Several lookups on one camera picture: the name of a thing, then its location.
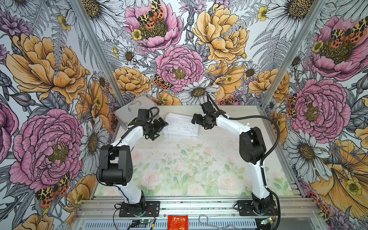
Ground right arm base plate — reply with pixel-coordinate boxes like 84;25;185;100
234;200;279;216

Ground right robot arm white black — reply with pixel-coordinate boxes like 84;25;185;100
192;101;275;215

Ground right aluminium frame post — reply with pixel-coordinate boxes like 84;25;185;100
260;0;326;109

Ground aluminium front rail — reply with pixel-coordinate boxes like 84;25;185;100
76;196;320;220

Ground red packet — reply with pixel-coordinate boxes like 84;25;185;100
167;215;189;230

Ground silver metal case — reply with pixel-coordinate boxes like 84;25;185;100
114;96;157;130

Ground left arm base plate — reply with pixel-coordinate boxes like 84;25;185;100
119;201;161;218

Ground black corrugated cable right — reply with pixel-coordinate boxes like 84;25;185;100
205;93;281;230

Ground left aluminium frame post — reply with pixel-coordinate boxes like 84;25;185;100
71;1;127;107

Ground aluminium frame post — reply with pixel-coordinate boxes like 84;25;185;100
71;1;127;107
260;0;326;109

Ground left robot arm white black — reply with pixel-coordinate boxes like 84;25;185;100
96;107;168;217

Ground white keyboard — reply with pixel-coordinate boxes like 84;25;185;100
163;113;199;136

